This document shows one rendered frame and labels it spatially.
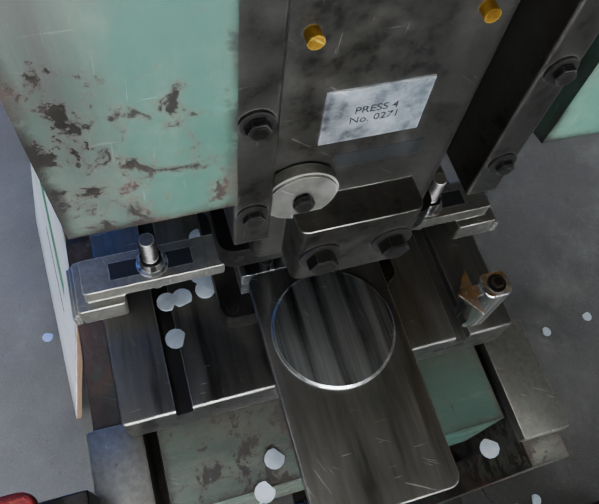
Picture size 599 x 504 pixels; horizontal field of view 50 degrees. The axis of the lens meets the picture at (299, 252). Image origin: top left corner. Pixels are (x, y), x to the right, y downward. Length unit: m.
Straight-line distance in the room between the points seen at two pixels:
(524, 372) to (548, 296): 0.85
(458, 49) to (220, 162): 0.16
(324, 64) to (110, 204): 0.14
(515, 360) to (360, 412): 0.28
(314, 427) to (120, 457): 0.24
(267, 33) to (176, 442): 0.54
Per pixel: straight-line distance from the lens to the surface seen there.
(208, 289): 0.73
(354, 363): 0.63
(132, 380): 0.71
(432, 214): 0.76
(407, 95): 0.42
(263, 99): 0.32
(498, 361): 0.84
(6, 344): 1.54
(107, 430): 0.77
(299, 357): 0.63
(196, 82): 0.28
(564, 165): 1.91
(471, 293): 0.69
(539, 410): 0.84
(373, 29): 0.36
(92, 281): 0.70
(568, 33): 0.38
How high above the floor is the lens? 1.38
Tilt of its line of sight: 62 degrees down
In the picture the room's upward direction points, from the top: 11 degrees clockwise
